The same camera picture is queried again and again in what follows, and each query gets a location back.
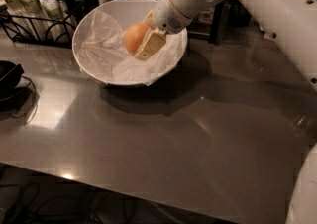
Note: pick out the stack of paper cups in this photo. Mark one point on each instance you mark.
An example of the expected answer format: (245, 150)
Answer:
(35, 11)
(54, 11)
(17, 10)

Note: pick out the white paper liner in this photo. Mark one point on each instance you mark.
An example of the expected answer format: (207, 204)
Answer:
(99, 53)

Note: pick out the orange fruit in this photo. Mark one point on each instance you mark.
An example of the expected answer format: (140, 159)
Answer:
(134, 37)

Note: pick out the black device on left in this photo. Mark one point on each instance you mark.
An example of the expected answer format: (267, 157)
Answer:
(10, 76)

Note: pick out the black condiment shelf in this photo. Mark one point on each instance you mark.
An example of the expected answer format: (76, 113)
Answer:
(216, 22)

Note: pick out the stack of paper cups left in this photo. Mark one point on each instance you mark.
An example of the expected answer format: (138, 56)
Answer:
(17, 10)

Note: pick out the white bowl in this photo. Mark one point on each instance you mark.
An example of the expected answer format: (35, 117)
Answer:
(109, 10)

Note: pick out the stack of paper cups middle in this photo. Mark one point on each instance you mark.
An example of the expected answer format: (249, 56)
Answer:
(35, 11)

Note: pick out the black wire rack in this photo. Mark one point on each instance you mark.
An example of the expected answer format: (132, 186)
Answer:
(13, 33)

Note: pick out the stack of paper cups right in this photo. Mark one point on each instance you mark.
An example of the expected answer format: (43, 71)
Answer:
(54, 11)

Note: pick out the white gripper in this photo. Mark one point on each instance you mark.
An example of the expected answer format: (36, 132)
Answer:
(167, 13)

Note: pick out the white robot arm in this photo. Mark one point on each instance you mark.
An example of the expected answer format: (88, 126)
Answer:
(292, 24)

